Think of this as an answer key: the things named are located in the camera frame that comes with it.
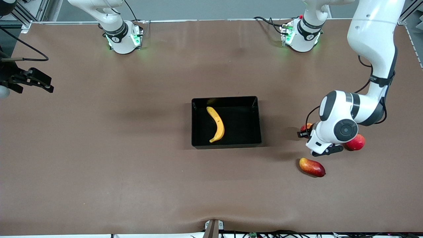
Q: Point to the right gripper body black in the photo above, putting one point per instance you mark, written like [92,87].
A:
[10,76]

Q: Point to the small red apple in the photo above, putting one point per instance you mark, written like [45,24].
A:
[306,126]

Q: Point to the black plastic box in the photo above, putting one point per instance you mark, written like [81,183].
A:
[244,132]

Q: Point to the yellow banana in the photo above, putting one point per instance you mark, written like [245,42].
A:
[218,125]

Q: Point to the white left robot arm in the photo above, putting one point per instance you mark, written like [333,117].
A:
[373,33]

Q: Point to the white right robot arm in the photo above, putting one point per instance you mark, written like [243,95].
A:
[120,39]

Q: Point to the red yellow mango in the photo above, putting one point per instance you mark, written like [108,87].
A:
[312,167]

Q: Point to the red round peach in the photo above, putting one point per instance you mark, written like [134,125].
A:
[357,142]

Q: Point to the metal table edge clamp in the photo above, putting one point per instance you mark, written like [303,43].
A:
[211,228]

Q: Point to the brown table mat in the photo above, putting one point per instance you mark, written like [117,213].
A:
[132,185]

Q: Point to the aluminium frame with braces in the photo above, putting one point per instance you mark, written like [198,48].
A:
[31,13]

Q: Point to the aluminium corner frame post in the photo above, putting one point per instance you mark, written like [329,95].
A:
[408,13]

